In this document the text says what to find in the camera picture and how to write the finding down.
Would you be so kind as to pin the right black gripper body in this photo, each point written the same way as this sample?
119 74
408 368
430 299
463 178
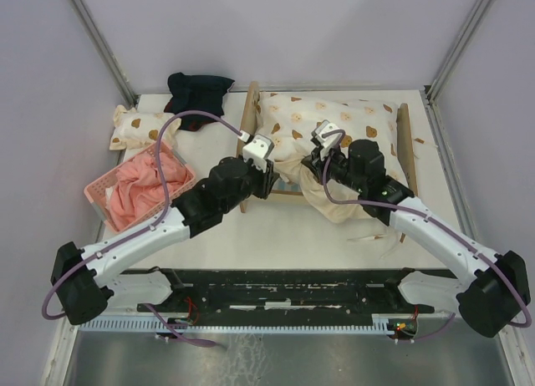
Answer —
338 170

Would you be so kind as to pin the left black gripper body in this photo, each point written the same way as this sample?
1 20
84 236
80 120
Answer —
257 183

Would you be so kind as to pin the wooden pet bed frame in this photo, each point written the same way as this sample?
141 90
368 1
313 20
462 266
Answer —
289 119

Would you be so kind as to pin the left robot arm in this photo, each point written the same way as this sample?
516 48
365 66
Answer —
81 277

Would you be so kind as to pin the blue striped mattress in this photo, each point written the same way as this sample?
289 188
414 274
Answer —
290 188

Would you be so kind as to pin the pink cloth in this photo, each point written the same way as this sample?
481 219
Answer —
137 190

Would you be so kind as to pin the dark navy garment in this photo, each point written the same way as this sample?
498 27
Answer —
197 92

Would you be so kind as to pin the small bear print pillow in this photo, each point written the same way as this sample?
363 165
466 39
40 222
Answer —
135 130

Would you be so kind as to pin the pink plastic basket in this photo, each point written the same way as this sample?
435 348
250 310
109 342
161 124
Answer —
174 172

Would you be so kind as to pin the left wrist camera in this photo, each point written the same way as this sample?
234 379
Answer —
257 151

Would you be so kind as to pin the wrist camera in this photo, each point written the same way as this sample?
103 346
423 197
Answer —
327 136
257 151

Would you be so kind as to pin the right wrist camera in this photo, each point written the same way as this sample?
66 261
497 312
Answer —
327 136

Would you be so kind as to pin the right aluminium frame post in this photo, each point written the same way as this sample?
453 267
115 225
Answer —
466 33

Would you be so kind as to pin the aluminium frame post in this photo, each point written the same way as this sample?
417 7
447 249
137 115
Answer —
81 10
466 33

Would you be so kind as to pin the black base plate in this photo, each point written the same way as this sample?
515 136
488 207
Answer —
358 293

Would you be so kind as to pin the left aluminium frame post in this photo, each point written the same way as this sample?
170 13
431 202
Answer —
81 10

